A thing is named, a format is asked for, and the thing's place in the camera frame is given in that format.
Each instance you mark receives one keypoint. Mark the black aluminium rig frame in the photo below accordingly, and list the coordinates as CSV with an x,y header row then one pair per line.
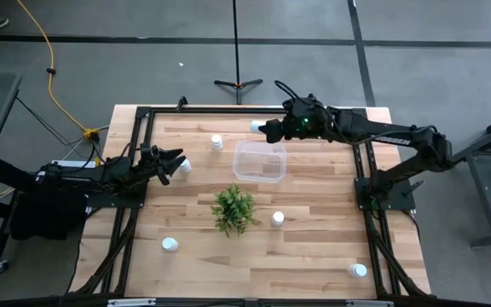
x,y
228,110

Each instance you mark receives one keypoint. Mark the white power strip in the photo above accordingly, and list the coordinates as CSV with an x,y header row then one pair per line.
x,y
75,163

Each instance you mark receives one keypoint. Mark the black clamp knob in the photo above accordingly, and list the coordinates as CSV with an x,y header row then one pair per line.
x,y
181,102

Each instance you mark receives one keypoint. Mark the black bag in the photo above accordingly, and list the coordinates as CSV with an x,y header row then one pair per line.
x,y
45,213

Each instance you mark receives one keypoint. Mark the green plant in white pot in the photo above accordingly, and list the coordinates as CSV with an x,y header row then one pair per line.
x,y
233,210

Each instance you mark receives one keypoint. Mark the white pill bottle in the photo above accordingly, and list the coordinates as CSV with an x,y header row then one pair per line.
x,y
278,218
256,126
216,140
169,244
359,270
186,167

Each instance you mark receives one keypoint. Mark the black tripod stand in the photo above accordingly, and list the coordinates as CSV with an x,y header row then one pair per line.
x,y
238,85

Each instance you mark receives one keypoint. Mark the silver bracket plate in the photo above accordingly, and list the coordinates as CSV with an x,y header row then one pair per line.
x,y
369,303
130,302

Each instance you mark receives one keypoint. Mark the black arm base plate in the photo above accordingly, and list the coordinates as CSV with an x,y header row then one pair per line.
x,y
399,200
113,200

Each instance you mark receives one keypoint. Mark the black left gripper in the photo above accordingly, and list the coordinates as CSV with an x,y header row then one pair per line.
x,y
149,164

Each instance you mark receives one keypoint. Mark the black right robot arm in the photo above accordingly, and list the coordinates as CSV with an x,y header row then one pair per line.
x,y
377,130

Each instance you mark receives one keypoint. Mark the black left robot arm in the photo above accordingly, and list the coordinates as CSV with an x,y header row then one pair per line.
x,y
100,175

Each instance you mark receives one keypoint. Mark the clear plastic basket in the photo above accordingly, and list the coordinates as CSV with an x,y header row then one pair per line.
x,y
259,164

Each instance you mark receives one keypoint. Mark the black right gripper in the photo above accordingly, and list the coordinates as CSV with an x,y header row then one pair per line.
x,y
303,123

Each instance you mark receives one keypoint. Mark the black metal table stand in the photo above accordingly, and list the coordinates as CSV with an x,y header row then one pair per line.
x,y
490,200

